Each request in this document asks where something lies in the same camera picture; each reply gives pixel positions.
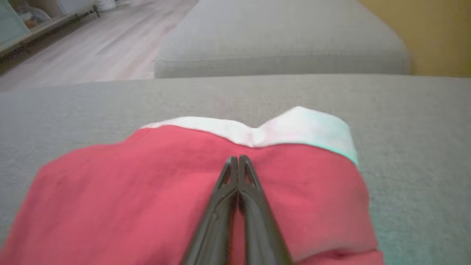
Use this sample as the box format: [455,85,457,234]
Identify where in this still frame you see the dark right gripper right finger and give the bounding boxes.
[238,155,293,265]

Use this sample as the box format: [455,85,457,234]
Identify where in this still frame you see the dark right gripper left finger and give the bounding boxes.
[180,156,240,265]

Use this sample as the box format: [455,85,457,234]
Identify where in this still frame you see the red garment with white trim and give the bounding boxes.
[0,106,385,265]

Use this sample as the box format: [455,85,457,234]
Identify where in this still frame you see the large grey sofa chaise cushion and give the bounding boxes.
[0,74,471,265]

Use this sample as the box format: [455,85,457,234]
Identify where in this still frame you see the long grey sofa seat cushion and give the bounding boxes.
[154,0,412,79]

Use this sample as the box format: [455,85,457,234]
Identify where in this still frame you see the pale clutter pile in cabinet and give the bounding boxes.
[17,4,50,22]

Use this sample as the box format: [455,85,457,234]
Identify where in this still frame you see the wood and mint TV cabinet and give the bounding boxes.
[0,0,100,59]

